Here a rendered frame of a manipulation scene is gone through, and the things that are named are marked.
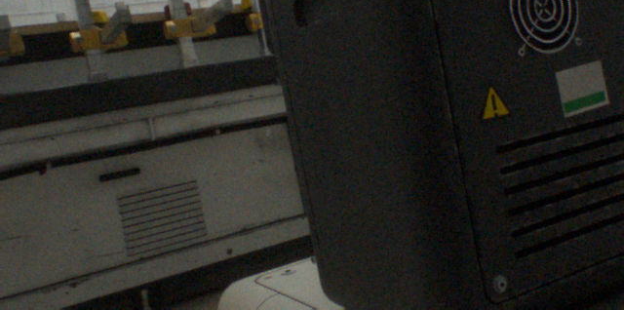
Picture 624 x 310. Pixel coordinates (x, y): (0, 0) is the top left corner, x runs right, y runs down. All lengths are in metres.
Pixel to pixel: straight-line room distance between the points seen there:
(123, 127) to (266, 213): 0.62
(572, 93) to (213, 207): 1.58
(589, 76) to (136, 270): 1.58
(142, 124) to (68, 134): 0.19
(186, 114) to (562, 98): 1.34
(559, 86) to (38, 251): 1.63
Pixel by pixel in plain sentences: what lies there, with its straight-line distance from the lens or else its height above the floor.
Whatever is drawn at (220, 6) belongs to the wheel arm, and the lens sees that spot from 1.59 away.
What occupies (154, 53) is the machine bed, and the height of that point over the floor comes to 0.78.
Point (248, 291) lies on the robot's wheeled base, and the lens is 0.96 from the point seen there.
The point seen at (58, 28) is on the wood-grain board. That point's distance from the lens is 1.95.
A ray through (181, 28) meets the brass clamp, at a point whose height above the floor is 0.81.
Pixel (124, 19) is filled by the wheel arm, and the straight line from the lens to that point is 1.51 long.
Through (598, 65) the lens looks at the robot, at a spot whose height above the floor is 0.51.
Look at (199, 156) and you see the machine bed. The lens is 2.06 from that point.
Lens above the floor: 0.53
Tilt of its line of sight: 3 degrees down
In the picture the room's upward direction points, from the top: 11 degrees counter-clockwise
